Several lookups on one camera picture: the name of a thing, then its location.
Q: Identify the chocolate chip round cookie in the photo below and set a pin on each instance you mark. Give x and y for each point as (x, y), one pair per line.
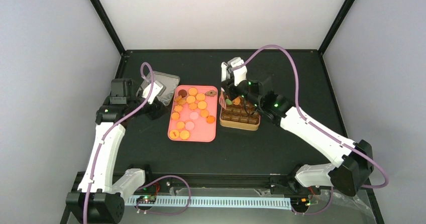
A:
(210, 119)

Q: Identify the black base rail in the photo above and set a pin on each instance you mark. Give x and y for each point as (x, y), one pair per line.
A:
(275, 183)

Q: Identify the green sandwich cookie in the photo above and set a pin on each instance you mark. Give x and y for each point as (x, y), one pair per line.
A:
(228, 102)

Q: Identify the white slotted cable duct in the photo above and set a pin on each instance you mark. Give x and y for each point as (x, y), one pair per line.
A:
(219, 202)

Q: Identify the dark chocolate round cookie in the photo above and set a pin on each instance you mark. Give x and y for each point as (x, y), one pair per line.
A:
(182, 93)

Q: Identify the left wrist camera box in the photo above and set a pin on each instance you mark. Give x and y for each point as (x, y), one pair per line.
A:
(152, 91)

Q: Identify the pink plastic tray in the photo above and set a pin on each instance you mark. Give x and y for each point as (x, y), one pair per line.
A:
(180, 110)

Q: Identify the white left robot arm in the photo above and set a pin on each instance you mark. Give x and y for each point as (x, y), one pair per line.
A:
(99, 199)

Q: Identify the yellow biscuit red cross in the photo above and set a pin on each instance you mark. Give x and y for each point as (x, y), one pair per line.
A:
(174, 134)

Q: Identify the silver metal tin lid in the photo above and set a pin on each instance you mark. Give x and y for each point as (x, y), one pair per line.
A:
(171, 83)

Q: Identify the gold cookie tin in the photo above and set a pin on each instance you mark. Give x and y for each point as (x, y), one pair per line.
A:
(240, 115)

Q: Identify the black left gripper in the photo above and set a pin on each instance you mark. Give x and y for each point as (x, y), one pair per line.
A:
(155, 110)

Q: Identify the metal tongs white handles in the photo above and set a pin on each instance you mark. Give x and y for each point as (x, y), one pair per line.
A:
(224, 76)

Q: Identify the pink sandwich cookie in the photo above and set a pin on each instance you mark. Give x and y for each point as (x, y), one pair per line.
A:
(189, 125)
(194, 115)

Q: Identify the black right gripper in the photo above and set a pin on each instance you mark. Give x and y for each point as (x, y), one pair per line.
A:
(226, 85)

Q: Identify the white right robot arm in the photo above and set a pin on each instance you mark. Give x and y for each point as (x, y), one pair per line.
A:
(349, 162)

